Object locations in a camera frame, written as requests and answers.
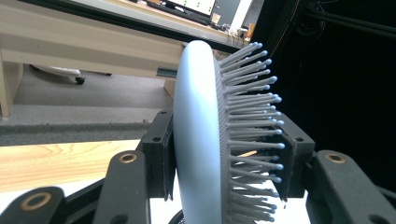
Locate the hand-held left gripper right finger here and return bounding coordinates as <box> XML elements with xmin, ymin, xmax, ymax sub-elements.
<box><xmin>274</xmin><ymin>111</ymin><xmax>316</xmax><ymax>202</ymax></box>

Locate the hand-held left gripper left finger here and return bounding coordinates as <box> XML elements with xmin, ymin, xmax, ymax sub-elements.
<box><xmin>136</xmin><ymin>108</ymin><xmax>177</xmax><ymax>202</ymax></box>

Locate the light blue hairbrush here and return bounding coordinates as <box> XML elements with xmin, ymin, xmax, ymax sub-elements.
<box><xmin>172</xmin><ymin>40</ymin><xmax>286</xmax><ymax>224</ymax></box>

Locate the black curtain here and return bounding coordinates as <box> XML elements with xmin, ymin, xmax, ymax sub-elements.
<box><xmin>248</xmin><ymin>0</ymin><xmax>396</xmax><ymax>191</ymax></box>

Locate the office chair base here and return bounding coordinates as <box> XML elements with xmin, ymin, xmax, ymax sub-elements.
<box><xmin>30</xmin><ymin>63</ymin><xmax>87</xmax><ymax>86</ymax></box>

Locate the light wooden desk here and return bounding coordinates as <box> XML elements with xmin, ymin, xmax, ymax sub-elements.
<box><xmin>0</xmin><ymin>0</ymin><xmax>250</xmax><ymax>119</ymax></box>

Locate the computer monitor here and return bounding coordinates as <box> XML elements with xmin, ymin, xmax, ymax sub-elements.
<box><xmin>166</xmin><ymin>0</ymin><xmax>218</xmax><ymax>17</ymax></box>

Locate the black frame stand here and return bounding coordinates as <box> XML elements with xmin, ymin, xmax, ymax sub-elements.
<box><xmin>302</xmin><ymin>8</ymin><xmax>396</xmax><ymax>39</ymax></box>

